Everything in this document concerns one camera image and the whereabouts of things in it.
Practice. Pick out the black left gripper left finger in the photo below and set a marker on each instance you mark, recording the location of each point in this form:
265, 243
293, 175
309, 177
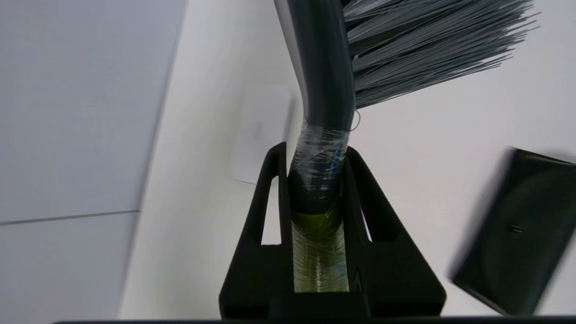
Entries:
252, 279

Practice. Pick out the black glasses case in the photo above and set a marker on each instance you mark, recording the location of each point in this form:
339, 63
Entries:
517, 234

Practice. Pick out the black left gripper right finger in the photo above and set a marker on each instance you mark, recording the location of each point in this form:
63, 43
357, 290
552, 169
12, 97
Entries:
396, 283

